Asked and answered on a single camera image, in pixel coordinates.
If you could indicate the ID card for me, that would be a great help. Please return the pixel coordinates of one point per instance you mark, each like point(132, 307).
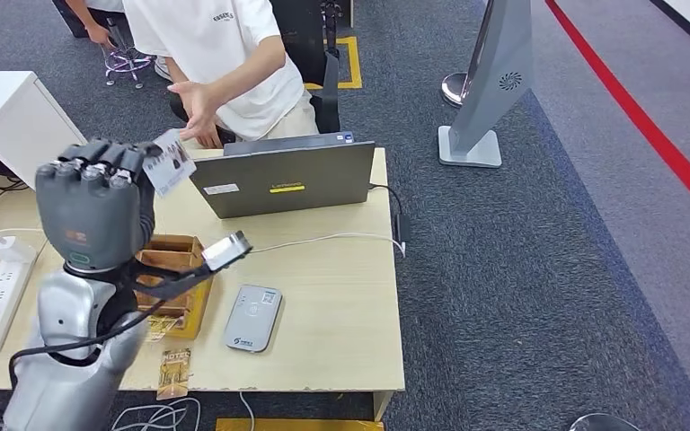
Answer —
point(169, 163)

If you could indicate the grey kiosk stand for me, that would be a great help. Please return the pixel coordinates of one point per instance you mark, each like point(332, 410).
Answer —
point(494, 89)

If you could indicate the wooden card organizer box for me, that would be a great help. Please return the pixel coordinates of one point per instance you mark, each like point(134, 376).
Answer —
point(169, 250)

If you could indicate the chrome stool base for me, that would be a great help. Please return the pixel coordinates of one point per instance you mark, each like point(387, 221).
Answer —
point(123, 59)

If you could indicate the grey card reader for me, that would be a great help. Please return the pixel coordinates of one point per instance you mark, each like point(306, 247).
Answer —
point(253, 318)

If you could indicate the black laptop power adapter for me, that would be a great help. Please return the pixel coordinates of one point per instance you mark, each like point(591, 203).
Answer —
point(403, 227)

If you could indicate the person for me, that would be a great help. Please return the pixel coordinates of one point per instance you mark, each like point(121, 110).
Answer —
point(92, 27)
point(232, 36)

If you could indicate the white charger plug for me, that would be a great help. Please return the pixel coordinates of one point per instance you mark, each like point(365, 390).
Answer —
point(7, 248)

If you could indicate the person's right hand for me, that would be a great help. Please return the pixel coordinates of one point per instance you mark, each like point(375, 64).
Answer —
point(213, 138)
point(101, 36)

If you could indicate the chrome stanchion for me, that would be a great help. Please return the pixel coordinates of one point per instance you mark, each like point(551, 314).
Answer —
point(604, 423)
point(453, 89)

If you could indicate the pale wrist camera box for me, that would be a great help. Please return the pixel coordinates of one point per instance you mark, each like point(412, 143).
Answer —
point(226, 251)

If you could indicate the black camera bracket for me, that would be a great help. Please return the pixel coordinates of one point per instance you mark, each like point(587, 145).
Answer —
point(172, 284)

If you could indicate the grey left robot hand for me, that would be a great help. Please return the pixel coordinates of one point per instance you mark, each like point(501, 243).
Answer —
point(89, 214)

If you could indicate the black office chair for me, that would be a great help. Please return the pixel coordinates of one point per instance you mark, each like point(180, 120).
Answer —
point(303, 36)

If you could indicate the person's right forearm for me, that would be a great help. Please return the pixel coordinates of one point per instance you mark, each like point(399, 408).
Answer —
point(80, 11)
point(177, 70)

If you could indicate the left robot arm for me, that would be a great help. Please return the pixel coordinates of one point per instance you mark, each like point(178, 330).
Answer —
point(65, 309)

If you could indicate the person's left hand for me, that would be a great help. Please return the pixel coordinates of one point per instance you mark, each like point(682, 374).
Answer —
point(196, 104)

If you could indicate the white cabinet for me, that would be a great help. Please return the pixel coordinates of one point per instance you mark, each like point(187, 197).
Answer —
point(17, 119)

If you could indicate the grey laptop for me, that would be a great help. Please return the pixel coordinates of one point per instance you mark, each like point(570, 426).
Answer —
point(285, 178)

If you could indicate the hotel key card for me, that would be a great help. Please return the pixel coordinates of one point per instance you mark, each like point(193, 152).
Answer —
point(163, 327)
point(173, 375)

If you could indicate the yellow board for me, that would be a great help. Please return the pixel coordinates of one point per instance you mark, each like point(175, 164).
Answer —
point(297, 425)

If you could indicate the person's left forearm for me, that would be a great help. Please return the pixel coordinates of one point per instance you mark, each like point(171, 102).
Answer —
point(247, 74)

